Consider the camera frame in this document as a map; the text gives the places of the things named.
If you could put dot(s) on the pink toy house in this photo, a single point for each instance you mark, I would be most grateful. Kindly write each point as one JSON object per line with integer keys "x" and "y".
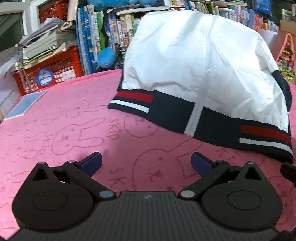
{"x": 286, "y": 53}

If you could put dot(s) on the large red plastic crate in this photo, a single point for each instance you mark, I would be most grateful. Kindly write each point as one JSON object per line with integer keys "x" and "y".
{"x": 66, "y": 61}

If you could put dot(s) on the row of green spined books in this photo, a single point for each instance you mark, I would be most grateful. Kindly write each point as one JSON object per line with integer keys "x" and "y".
{"x": 194, "y": 5}

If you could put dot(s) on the row of thick shelf books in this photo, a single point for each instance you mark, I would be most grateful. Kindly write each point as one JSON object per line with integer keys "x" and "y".
{"x": 123, "y": 30}

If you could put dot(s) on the navy and white jacket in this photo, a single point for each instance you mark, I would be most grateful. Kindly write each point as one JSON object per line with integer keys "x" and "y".
{"x": 196, "y": 58}

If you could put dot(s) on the white translucent container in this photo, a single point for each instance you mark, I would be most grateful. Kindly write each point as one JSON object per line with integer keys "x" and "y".
{"x": 268, "y": 38}

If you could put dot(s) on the stack of paper workbooks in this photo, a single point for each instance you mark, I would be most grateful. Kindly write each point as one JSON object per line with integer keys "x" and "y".
{"x": 44, "y": 44}

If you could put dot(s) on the small red plastic crate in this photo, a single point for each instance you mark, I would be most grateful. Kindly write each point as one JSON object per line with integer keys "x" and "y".
{"x": 54, "y": 10}

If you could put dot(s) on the blue plush toy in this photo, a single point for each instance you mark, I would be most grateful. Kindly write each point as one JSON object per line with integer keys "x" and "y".
{"x": 108, "y": 3}

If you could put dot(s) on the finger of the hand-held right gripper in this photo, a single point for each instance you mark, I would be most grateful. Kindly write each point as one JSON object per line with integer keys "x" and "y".
{"x": 289, "y": 171}

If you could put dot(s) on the white shelf board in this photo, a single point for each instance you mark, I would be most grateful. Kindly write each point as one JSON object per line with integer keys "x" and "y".
{"x": 138, "y": 11}

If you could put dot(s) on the pink rabbit-print blanket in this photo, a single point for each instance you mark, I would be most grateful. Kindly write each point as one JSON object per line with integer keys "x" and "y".
{"x": 69, "y": 139}

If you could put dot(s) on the row of tall blue books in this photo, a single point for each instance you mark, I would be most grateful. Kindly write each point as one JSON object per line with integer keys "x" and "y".
{"x": 89, "y": 39}

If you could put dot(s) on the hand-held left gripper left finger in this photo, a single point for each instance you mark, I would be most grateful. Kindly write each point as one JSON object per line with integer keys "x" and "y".
{"x": 92, "y": 162}

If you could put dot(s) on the brown cardboard box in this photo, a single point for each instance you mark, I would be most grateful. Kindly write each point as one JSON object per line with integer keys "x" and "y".
{"x": 288, "y": 26}

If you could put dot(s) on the blue plush ball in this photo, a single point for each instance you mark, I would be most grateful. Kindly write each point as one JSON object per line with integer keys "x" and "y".
{"x": 106, "y": 58}

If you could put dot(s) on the blue notebook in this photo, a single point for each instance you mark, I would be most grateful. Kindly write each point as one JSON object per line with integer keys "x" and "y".
{"x": 25, "y": 104}

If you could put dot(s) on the row of pink blue books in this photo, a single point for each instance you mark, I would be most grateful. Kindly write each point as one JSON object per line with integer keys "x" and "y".
{"x": 249, "y": 18}

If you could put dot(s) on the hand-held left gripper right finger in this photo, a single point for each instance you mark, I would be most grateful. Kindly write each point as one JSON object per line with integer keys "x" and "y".
{"x": 200, "y": 163}

